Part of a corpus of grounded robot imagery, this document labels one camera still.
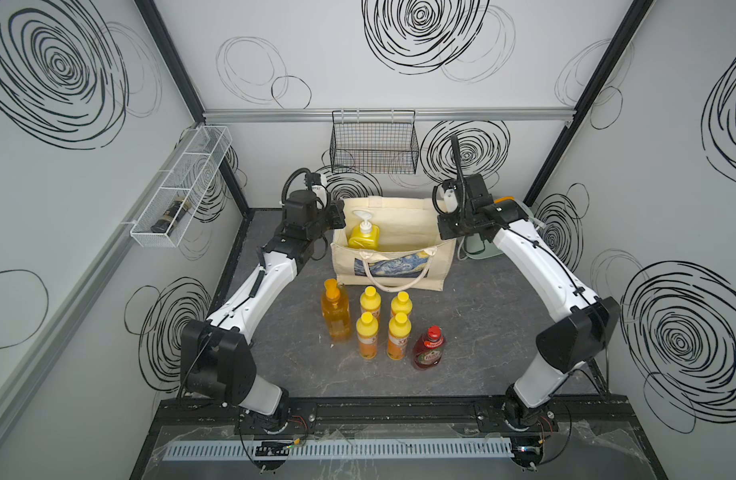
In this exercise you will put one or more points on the orange bottle front right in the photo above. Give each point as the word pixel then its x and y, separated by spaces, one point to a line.
pixel 400 328

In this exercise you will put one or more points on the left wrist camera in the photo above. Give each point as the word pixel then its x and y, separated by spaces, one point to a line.
pixel 315 183

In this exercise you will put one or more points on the tall orange dish soap bottle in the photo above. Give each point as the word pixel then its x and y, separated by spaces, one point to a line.
pixel 336 311

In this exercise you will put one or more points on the orange bottle back left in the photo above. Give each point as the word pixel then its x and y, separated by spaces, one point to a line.
pixel 370 301

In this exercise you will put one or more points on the mint green toaster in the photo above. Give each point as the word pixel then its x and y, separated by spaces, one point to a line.
pixel 475 248

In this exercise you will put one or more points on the black wire wall basket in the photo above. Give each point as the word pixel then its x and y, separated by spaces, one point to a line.
pixel 374 141

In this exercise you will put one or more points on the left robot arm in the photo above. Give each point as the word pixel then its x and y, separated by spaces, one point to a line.
pixel 216 357

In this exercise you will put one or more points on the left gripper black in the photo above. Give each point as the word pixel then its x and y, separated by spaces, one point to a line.
pixel 335 211

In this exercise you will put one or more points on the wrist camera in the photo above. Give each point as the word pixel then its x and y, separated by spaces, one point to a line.
pixel 315 183
pixel 445 199

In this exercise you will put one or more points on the dark item in shelf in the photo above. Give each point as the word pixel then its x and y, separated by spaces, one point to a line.
pixel 172 216

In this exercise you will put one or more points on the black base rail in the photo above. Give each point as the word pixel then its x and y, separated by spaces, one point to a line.
pixel 312 415

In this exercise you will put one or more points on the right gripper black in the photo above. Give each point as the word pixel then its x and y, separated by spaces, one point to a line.
pixel 445 232

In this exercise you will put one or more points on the canvas starry night tote bag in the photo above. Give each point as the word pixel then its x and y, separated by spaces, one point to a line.
pixel 410 254

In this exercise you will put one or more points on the orange bottle front left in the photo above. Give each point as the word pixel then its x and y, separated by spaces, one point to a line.
pixel 367 327

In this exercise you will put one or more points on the orange bottle back right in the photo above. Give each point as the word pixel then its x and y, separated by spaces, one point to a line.
pixel 401 303

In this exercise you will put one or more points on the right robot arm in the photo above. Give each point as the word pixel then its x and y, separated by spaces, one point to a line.
pixel 583 321

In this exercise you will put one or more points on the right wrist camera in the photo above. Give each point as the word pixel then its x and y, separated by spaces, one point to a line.
pixel 445 199

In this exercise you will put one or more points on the grey slotted cable duct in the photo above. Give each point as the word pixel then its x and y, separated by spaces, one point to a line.
pixel 339 449

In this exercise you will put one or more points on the yellow pump dish soap bottle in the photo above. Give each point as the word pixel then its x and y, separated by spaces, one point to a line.
pixel 365 235

